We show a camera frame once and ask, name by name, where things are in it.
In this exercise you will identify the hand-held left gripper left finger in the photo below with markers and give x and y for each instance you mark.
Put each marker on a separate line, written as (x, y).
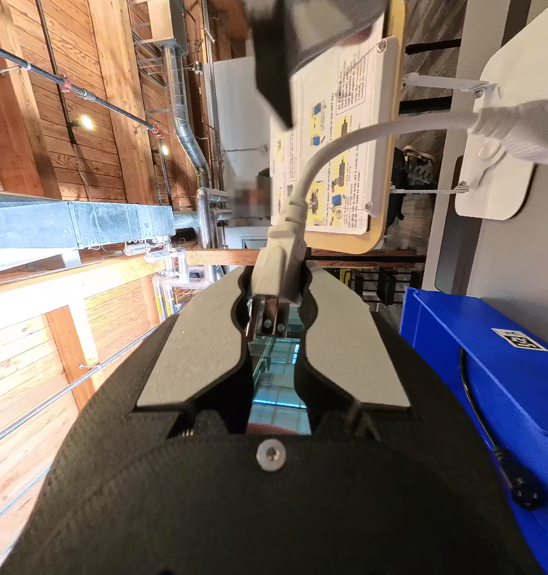
(193, 359)

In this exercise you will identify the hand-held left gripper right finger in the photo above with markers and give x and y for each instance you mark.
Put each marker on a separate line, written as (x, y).
(355, 359)

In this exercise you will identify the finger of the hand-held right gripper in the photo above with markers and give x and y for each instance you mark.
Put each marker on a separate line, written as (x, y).
(328, 22)

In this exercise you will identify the blue plastic bin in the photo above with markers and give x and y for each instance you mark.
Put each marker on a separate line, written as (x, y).
(435, 323)

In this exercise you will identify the white power plug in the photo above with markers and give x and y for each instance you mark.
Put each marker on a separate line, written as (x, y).
(274, 274)

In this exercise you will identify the wooden document board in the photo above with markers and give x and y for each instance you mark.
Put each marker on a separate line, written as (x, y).
(346, 245)

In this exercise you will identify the printed instruction sheet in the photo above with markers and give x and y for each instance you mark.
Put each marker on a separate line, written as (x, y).
(346, 188)

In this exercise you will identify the black and white sneaker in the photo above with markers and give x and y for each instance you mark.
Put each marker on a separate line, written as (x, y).
(417, 161)

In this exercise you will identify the black sprinkler pipe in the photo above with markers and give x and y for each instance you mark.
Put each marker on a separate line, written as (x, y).
(99, 99)

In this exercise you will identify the spiral metal duct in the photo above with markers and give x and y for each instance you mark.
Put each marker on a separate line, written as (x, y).
(182, 112)

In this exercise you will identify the rectangular metal duct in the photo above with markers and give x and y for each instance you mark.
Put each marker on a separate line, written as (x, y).
(76, 222)

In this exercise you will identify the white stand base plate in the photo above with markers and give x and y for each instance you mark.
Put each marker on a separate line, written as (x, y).
(525, 58)

